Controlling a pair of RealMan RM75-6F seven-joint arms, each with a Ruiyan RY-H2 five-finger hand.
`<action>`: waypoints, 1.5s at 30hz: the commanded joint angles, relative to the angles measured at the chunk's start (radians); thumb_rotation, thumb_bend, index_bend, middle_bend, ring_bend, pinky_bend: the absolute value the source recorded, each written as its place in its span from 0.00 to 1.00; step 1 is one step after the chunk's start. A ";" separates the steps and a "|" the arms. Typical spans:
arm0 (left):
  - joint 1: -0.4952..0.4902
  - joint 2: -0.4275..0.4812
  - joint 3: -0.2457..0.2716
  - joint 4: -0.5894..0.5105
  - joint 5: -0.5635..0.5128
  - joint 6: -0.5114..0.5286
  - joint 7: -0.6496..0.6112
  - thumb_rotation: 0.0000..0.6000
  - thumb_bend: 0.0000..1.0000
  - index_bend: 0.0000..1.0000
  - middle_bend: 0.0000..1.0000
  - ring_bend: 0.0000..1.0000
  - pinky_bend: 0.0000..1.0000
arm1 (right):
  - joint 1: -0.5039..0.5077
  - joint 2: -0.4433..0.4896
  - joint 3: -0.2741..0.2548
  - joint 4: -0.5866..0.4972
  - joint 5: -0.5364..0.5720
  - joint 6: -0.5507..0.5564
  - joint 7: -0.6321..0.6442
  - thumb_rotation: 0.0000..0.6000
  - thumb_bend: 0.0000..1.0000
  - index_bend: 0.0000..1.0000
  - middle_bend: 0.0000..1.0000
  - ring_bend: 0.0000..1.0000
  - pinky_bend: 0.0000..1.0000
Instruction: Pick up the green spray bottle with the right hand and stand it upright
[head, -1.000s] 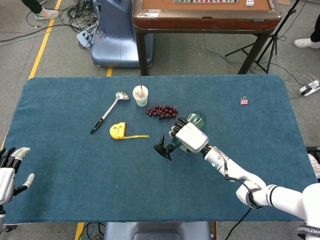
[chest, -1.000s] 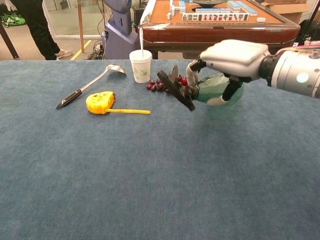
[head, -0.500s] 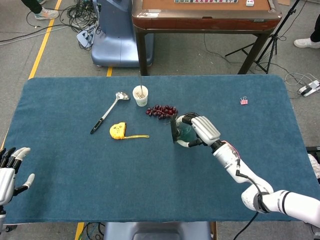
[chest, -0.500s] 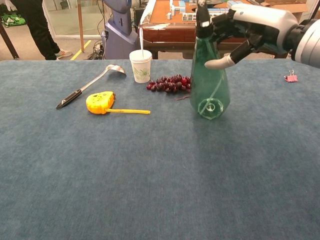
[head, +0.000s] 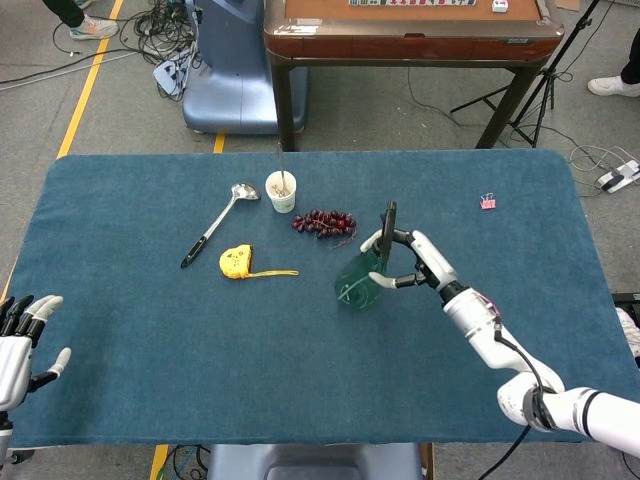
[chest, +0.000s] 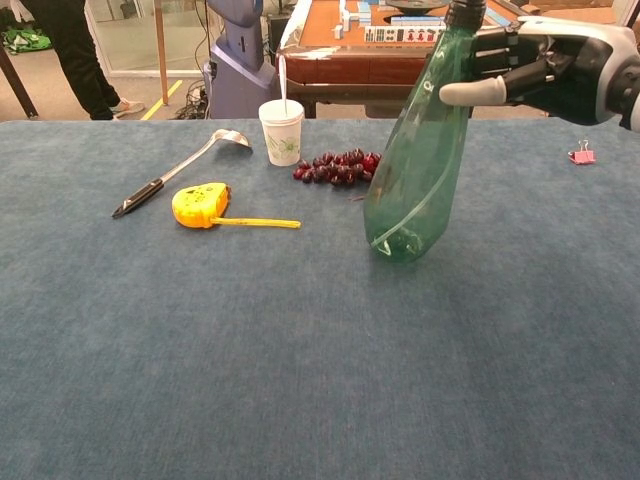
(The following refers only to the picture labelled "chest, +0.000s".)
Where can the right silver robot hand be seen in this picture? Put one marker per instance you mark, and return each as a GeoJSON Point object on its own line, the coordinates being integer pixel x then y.
{"type": "Point", "coordinates": [575, 70]}

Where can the green plastic spray bottle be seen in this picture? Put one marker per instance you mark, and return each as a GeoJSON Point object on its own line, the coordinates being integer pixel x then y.
{"type": "Point", "coordinates": [420, 175]}

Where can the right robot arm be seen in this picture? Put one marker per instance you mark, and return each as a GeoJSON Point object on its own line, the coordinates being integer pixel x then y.
{"type": "Point", "coordinates": [634, 105]}

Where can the pink binder clip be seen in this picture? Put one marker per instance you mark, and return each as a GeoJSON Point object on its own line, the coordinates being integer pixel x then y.
{"type": "Point", "coordinates": [582, 157]}

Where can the row of mahjong tiles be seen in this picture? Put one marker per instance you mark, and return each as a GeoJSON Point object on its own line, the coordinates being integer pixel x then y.
{"type": "Point", "coordinates": [405, 35]}

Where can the brown mahjong table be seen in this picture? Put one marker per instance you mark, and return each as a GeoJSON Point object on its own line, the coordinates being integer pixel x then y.
{"type": "Point", "coordinates": [350, 65]}

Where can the blue mahjong tile stack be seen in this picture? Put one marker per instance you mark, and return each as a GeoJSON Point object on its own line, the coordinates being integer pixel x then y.
{"type": "Point", "coordinates": [355, 12]}

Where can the dark red grape bunch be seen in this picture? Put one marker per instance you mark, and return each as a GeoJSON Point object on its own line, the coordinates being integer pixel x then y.
{"type": "Point", "coordinates": [335, 170]}

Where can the thin stirrer stick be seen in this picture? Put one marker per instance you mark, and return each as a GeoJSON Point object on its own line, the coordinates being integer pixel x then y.
{"type": "Point", "coordinates": [283, 85]}

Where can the white paper cup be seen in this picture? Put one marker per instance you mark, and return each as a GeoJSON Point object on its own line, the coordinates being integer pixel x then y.
{"type": "Point", "coordinates": [281, 140]}

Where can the blue table cloth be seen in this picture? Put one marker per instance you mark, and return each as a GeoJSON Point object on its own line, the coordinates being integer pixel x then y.
{"type": "Point", "coordinates": [300, 350]}

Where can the yellow tape measure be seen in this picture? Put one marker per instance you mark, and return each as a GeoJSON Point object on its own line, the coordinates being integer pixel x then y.
{"type": "Point", "coordinates": [197, 202]}

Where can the person in black trousers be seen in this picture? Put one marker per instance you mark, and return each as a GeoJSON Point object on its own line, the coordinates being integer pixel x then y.
{"type": "Point", "coordinates": [75, 50]}

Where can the green bag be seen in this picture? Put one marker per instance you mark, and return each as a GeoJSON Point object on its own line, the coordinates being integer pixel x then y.
{"type": "Point", "coordinates": [25, 39]}

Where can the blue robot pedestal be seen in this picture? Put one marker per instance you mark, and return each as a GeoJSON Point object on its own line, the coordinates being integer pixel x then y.
{"type": "Point", "coordinates": [240, 75]}

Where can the wooden post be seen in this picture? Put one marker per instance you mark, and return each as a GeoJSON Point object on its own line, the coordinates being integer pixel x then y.
{"type": "Point", "coordinates": [161, 50]}

